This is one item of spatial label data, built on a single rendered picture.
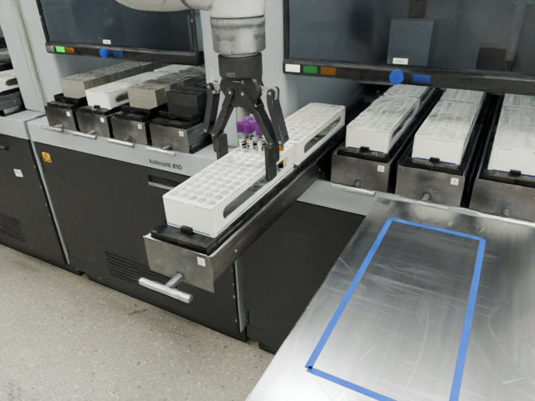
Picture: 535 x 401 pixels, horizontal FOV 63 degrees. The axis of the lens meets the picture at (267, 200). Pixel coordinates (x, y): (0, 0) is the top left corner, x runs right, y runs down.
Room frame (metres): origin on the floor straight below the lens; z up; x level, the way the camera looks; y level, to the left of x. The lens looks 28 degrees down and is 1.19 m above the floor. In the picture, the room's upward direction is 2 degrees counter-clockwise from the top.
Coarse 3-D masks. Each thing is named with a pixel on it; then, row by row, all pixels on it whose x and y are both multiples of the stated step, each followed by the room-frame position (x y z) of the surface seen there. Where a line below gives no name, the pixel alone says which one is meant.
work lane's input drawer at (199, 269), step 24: (336, 144) 1.01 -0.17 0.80; (312, 168) 0.88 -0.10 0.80; (288, 192) 0.77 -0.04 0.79; (240, 216) 0.64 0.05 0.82; (264, 216) 0.69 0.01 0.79; (144, 240) 0.61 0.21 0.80; (168, 240) 0.59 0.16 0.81; (192, 240) 0.57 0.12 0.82; (216, 240) 0.57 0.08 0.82; (240, 240) 0.61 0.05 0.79; (168, 264) 0.58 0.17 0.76; (192, 264) 0.56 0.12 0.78; (216, 264) 0.55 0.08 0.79; (168, 288) 0.54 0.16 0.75
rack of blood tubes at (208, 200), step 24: (288, 144) 0.84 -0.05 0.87; (216, 168) 0.74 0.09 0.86; (240, 168) 0.73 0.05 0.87; (264, 168) 0.73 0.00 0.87; (288, 168) 0.81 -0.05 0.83; (168, 192) 0.64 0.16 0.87; (192, 192) 0.65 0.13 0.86; (216, 192) 0.65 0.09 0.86; (240, 192) 0.65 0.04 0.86; (168, 216) 0.62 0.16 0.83; (192, 216) 0.60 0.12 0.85; (216, 216) 0.59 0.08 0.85
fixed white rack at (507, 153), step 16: (512, 112) 1.02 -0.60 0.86; (528, 112) 1.01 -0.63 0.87; (512, 128) 0.91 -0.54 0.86; (528, 128) 0.90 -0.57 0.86; (496, 144) 0.82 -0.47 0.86; (512, 144) 0.81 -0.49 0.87; (528, 144) 0.81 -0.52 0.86; (496, 160) 0.80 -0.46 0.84; (512, 160) 0.78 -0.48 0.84; (528, 160) 0.77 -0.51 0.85
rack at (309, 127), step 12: (312, 108) 1.11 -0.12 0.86; (324, 108) 1.11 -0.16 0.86; (336, 108) 1.10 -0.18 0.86; (288, 120) 1.02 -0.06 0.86; (300, 120) 1.01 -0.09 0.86; (312, 120) 1.01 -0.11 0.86; (324, 120) 1.01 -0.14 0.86; (336, 120) 1.11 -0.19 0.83; (288, 132) 0.94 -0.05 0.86; (300, 132) 0.92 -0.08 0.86; (312, 132) 0.92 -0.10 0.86; (324, 132) 1.03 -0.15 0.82; (300, 144) 0.86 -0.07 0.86; (312, 144) 0.99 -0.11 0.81; (300, 156) 0.86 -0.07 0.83
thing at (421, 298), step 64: (384, 256) 0.51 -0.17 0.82; (448, 256) 0.51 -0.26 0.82; (512, 256) 0.50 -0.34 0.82; (320, 320) 0.39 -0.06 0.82; (384, 320) 0.38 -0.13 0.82; (448, 320) 0.38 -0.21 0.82; (512, 320) 0.38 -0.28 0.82; (256, 384) 0.30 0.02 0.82; (320, 384) 0.30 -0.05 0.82; (384, 384) 0.29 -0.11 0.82; (448, 384) 0.29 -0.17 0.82; (512, 384) 0.29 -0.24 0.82
